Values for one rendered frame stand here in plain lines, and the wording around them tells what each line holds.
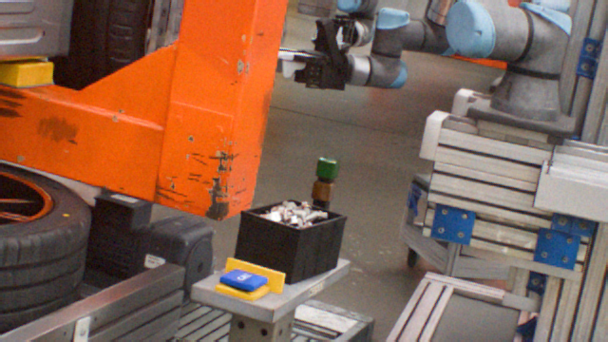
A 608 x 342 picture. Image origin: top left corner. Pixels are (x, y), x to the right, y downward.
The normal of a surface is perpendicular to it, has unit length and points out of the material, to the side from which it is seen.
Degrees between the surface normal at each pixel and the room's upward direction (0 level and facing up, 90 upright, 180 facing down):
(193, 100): 90
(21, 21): 90
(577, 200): 90
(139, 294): 90
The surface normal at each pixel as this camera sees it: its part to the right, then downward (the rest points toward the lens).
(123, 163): -0.36, 0.14
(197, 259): 0.91, 0.24
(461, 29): -0.87, 0.05
